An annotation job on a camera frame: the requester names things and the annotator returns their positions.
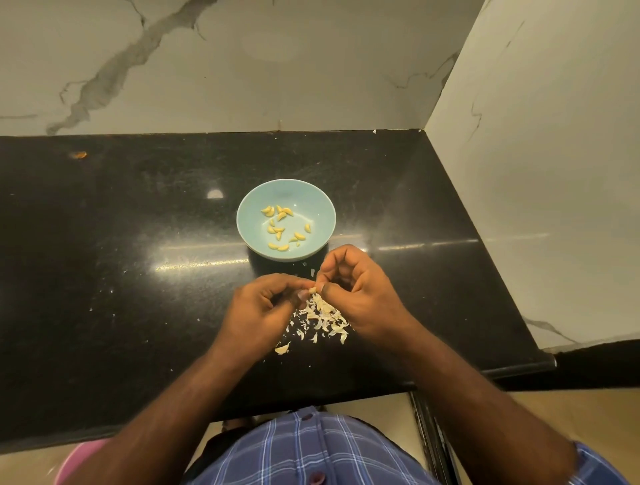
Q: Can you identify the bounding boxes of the person's right hand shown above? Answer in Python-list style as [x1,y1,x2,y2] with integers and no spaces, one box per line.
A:
[316,244,421,351]

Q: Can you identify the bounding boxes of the person's left hand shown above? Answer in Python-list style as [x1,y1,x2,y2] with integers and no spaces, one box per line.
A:
[212,272,317,369]

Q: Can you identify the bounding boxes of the pile of garlic skins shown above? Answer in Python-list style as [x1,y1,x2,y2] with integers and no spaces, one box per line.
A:
[274,268,351,357]

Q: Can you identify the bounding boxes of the light blue bowl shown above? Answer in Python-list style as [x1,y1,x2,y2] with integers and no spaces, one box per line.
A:
[236,179,338,263]

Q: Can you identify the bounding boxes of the cluster of peeled garlic cloves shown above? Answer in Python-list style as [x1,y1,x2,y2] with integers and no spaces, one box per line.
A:
[260,205,314,252]

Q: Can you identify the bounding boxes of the person's right forearm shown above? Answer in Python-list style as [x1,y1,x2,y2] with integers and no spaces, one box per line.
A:
[390,324,581,485]

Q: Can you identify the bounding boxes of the person's left forearm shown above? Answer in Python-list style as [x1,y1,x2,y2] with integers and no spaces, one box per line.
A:
[65,344,251,485]

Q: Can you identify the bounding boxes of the blue plaid shirt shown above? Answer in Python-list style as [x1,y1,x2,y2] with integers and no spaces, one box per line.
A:
[188,406,629,485]

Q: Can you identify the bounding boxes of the black cabinet trim strip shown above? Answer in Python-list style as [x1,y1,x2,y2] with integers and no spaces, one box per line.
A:
[410,392,459,485]

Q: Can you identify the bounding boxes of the pink plastic bucket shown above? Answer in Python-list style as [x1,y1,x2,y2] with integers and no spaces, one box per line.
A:
[52,438,109,485]

